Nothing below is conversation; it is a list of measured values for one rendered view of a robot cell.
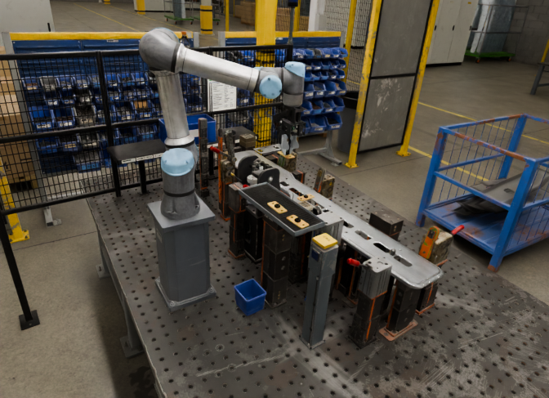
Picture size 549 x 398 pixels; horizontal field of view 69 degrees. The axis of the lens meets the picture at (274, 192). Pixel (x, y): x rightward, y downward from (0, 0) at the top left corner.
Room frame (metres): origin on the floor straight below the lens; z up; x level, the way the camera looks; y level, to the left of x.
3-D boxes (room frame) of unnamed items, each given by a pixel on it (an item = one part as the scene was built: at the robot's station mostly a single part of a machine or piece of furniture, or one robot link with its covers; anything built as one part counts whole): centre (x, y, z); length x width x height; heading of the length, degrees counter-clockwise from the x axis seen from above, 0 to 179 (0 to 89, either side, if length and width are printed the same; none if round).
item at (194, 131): (2.31, 0.54, 1.09); 0.30 x 0.17 x 0.13; 122
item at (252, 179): (1.66, 0.07, 0.94); 0.18 x 0.13 x 0.49; 37
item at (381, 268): (1.13, -0.37, 0.88); 0.11 x 0.10 x 0.36; 127
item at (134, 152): (2.30, 0.55, 1.01); 0.90 x 0.22 x 0.03; 127
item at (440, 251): (1.34, -0.65, 0.88); 0.15 x 0.11 x 0.36; 127
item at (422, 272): (1.69, -0.17, 1.00); 1.38 x 0.22 x 0.02; 37
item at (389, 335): (1.20, -0.53, 0.84); 0.18 x 0.06 x 0.29; 127
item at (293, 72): (1.53, -0.05, 1.59); 0.09 x 0.08 x 0.11; 96
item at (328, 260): (1.11, -0.18, 0.92); 0.08 x 0.08 x 0.44; 37
